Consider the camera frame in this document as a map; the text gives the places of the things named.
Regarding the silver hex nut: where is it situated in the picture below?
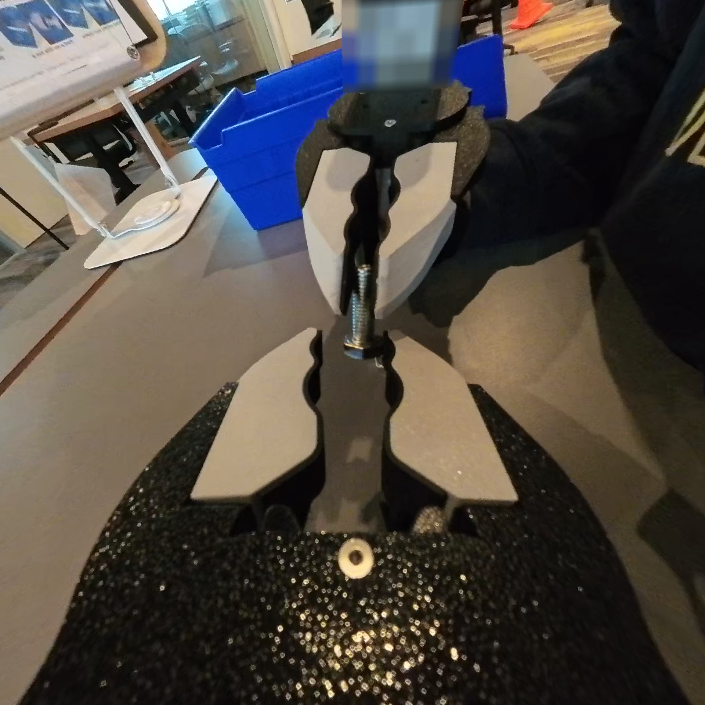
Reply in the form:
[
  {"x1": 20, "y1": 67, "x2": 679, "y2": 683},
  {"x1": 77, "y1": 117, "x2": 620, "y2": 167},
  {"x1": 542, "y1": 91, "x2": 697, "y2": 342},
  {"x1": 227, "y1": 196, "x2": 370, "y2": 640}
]
[{"x1": 341, "y1": 337, "x2": 387, "y2": 364}]

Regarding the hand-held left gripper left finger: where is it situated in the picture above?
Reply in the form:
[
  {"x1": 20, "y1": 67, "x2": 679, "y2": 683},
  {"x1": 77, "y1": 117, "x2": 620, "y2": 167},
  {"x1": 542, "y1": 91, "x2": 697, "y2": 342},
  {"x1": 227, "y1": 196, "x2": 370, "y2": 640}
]
[{"x1": 189, "y1": 327, "x2": 331, "y2": 510}]

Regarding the blue plastic bin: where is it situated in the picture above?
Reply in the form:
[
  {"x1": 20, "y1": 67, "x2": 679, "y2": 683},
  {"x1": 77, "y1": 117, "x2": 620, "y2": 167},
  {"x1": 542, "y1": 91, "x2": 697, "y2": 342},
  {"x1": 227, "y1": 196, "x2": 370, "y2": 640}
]
[{"x1": 189, "y1": 34, "x2": 509, "y2": 232}]

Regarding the black office chair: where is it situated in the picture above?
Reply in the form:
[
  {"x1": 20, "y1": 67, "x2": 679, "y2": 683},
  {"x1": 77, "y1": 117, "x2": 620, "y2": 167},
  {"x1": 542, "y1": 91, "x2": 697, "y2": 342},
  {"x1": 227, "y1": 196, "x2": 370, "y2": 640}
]
[{"x1": 69, "y1": 121, "x2": 138, "y2": 191}]

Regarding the clear acrylic leaflet holder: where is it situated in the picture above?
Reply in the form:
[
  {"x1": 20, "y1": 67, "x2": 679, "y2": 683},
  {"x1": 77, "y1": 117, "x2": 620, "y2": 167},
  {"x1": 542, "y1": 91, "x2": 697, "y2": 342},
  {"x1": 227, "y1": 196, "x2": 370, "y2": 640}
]
[{"x1": 54, "y1": 160, "x2": 119, "y2": 235}]

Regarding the white sign stand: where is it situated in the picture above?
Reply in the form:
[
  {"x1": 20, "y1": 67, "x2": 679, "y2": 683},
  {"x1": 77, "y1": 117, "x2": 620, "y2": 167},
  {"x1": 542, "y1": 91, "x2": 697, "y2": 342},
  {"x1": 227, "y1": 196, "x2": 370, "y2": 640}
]
[{"x1": 11, "y1": 83, "x2": 184, "y2": 241}]

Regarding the orange cone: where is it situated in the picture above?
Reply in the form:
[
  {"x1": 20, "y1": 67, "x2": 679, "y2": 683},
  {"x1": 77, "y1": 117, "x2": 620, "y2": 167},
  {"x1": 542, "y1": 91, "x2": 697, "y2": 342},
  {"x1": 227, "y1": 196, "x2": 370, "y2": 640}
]
[{"x1": 509, "y1": 0, "x2": 554, "y2": 31}]

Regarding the printed sign board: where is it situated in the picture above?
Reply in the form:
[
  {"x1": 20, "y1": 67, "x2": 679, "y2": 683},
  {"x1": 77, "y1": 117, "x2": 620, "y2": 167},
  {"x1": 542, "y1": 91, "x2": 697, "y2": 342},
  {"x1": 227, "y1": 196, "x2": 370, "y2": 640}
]
[{"x1": 0, "y1": 0, "x2": 169, "y2": 138}]

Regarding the white round disc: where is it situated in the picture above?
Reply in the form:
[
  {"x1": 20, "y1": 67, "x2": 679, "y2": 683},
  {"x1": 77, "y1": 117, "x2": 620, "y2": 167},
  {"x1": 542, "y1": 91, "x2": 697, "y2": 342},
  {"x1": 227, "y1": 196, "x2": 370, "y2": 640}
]
[{"x1": 129, "y1": 198, "x2": 181, "y2": 229}]

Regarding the wooden desk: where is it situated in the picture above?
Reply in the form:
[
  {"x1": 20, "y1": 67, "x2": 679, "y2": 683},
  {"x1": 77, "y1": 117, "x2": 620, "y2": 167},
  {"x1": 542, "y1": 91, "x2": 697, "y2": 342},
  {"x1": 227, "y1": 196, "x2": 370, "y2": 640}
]
[{"x1": 28, "y1": 55, "x2": 202, "y2": 145}]

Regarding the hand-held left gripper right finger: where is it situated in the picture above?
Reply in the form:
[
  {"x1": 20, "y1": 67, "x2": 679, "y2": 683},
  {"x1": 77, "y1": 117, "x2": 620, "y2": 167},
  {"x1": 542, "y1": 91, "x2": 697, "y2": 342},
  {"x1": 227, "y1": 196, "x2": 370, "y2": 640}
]
[{"x1": 380, "y1": 330, "x2": 520, "y2": 510}]

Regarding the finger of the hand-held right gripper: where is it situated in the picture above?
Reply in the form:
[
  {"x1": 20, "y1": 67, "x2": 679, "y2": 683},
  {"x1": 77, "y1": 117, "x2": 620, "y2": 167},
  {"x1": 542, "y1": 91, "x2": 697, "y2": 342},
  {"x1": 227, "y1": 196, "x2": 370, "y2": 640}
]
[
  {"x1": 302, "y1": 146, "x2": 381, "y2": 317},
  {"x1": 375, "y1": 143, "x2": 459, "y2": 319}
]

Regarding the person's right forearm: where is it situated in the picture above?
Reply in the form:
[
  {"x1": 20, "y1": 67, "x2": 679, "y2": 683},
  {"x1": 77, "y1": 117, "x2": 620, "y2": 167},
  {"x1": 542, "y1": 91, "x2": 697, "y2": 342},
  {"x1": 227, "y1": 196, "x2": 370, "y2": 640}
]
[{"x1": 427, "y1": 11, "x2": 684, "y2": 331}]

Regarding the silver threaded bolt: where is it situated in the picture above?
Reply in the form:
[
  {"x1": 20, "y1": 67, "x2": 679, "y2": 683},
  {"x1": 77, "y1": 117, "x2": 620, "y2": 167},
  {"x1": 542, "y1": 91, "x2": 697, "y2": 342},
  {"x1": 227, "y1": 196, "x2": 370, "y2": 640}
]
[{"x1": 347, "y1": 165, "x2": 397, "y2": 347}]

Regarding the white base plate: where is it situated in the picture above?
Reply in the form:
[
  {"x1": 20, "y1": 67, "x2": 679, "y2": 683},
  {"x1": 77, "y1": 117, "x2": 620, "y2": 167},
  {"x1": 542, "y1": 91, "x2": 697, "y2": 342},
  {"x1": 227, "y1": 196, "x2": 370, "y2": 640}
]
[{"x1": 83, "y1": 172, "x2": 219, "y2": 271}]

